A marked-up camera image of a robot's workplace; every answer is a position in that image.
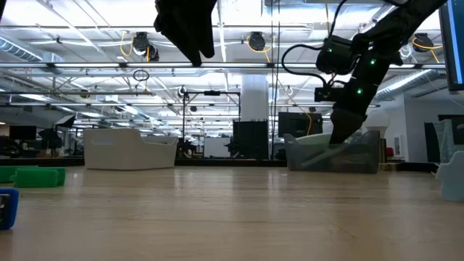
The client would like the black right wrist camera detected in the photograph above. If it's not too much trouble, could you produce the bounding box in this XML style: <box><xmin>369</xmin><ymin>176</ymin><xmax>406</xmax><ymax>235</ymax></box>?
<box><xmin>313</xmin><ymin>86</ymin><xmax>347</xmax><ymax>103</ymax></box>

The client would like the computer monitor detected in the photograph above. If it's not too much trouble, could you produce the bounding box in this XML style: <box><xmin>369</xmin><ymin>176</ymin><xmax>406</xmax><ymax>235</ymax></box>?
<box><xmin>438</xmin><ymin>0</ymin><xmax>464</xmax><ymax>91</ymax></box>

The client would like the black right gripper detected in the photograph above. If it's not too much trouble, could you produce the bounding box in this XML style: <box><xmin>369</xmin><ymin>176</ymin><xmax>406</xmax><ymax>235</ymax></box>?
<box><xmin>328</xmin><ymin>78</ymin><xmax>384</xmax><ymax>145</ymax></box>

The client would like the black screen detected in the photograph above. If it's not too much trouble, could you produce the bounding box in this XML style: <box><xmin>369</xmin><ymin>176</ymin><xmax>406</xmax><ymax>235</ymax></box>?
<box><xmin>278</xmin><ymin>111</ymin><xmax>324</xmax><ymax>138</ymax></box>

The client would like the light grey plastic bin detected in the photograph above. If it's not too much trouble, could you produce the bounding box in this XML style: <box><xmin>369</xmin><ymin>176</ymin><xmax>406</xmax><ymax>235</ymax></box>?
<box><xmin>83</xmin><ymin>127</ymin><xmax>179</xmax><ymax>171</ymax></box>

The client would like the black background rig frame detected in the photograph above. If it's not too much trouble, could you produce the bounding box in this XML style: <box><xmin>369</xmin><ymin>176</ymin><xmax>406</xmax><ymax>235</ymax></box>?
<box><xmin>182</xmin><ymin>90</ymin><xmax>241</xmax><ymax>160</ymax></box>

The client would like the smoky transparent plastic bin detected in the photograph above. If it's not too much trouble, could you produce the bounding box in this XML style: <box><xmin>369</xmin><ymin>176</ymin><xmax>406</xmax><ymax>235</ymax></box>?
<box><xmin>283</xmin><ymin>129</ymin><xmax>381</xmax><ymax>174</ymax></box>

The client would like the ceiling cable reel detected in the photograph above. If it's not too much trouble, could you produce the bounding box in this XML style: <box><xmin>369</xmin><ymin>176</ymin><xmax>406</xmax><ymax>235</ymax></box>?
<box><xmin>247</xmin><ymin>31</ymin><xmax>268</xmax><ymax>52</ymax></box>
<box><xmin>130</xmin><ymin>31</ymin><xmax>160</xmax><ymax>62</ymax></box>
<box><xmin>412</xmin><ymin>32</ymin><xmax>435</xmax><ymax>54</ymax></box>

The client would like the blue mini stapler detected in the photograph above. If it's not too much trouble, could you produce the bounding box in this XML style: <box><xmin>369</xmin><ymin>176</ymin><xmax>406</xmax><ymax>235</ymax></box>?
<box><xmin>0</xmin><ymin>187</ymin><xmax>20</xmax><ymax>231</ymax></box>

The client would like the black aluminium table frame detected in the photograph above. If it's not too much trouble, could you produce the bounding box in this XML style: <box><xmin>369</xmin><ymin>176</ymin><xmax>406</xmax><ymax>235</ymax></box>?
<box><xmin>0</xmin><ymin>155</ymin><xmax>442</xmax><ymax>174</ymax></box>

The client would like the grey-blue staple remover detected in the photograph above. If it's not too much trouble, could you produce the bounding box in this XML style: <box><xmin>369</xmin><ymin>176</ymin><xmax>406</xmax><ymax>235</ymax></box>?
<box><xmin>436</xmin><ymin>150</ymin><xmax>464</xmax><ymax>202</ymax></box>

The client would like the black cabinet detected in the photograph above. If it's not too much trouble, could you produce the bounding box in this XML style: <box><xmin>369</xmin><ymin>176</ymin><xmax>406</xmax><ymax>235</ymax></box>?
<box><xmin>231</xmin><ymin>119</ymin><xmax>270</xmax><ymax>160</ymax></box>

